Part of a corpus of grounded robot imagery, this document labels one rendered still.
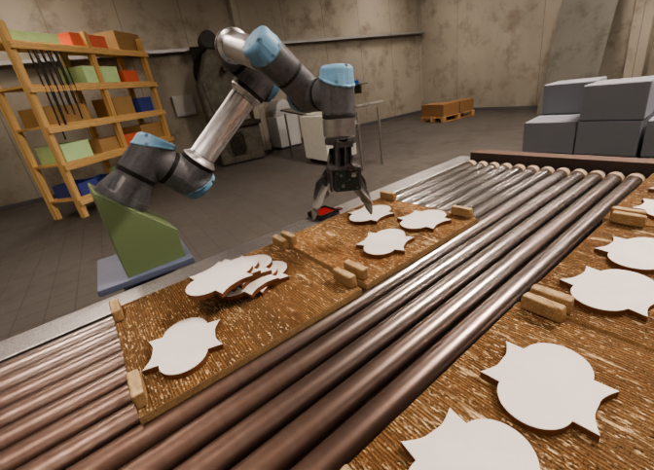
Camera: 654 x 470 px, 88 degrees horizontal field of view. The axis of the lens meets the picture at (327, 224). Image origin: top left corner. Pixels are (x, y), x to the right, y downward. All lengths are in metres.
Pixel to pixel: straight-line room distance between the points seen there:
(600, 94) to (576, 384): 2.61
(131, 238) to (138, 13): 7.88
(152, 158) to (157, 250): 0.28
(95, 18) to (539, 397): 8.67
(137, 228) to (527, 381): 1.00
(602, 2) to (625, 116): 6.97
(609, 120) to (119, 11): 8.15
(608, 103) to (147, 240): 2.82
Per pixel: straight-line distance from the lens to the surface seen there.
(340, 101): 0.77
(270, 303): 0.69
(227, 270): 0.73
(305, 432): 0.50
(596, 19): 9.77
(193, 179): 1.20
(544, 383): 0.52
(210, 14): 9.17
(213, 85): 7.68
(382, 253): 0.77
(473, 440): 0.45
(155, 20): 8.86
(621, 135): 3.02
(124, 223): 1.12
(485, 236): 0.91
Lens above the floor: 1.31
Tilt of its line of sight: 22 degrees down
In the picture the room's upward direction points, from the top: 9 degrees counter-clockwise
